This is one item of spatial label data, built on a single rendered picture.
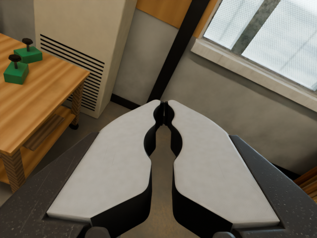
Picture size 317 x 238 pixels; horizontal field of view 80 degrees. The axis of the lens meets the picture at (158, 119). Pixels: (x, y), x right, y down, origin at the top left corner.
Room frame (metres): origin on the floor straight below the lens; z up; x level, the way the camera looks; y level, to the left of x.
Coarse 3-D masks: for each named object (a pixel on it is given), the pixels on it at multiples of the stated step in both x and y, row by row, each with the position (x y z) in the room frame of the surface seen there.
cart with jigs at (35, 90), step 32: (0, 64) 0.63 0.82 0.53; (32, 64) 0.74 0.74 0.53; (64, 64) 0.87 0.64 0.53; (0, 96) 0.47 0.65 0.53; (32, 96) 0.55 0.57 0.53; (64, 96) 0.65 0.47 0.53; (0, 128) 0.35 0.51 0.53; (32, 128) 0.41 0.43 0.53; (64, 128) 0.72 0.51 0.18; (0, 160) 0.37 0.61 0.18; (32, 160) 0.45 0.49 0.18
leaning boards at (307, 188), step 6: (306, 174) 1.46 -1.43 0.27; (312, 174) 1.47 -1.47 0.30; (294, 180) 1.47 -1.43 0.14; (300, 180) 1.46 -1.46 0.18; (306, 180) 1.47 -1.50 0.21; (312, 180) 1.44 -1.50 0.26; (300, 186) 1.43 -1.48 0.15; (306, 186) 1.41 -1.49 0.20; (312, 186) 1.35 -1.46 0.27; (306, 192) 1.35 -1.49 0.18; (312, 192) 1.35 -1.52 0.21; (312, 198) 1.29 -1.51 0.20
